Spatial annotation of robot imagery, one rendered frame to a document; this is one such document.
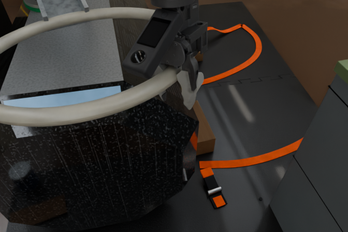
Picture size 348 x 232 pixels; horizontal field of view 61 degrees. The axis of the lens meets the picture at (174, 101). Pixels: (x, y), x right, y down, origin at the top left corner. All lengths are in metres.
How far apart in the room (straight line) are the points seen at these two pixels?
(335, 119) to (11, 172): 0.99
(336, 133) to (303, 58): 1.53
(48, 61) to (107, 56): 0.18
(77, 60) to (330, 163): 0.86
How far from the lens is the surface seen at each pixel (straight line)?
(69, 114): 0.47
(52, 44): 1.06
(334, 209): 1.14
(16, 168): 1.02
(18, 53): 1.06
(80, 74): 0.90
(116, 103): 0.47
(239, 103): 1.95
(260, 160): 1.69
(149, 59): 0.43
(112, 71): 0.89
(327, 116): 1.02
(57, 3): 0.97
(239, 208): 1.53
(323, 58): 2.56
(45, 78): 0.92
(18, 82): 0.94
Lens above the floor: 1.38
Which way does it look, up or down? 46 degrees down
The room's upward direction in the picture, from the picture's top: straight up
